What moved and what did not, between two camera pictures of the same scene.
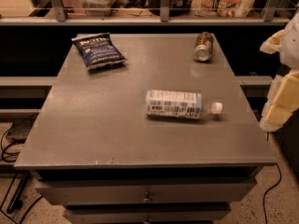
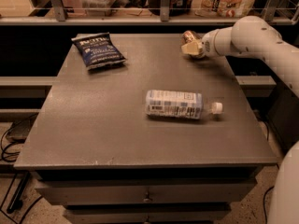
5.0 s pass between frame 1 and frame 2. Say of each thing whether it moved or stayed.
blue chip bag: stayed
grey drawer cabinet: stayed
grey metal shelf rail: stayed
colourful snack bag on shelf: stayed
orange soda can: moved
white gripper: moved
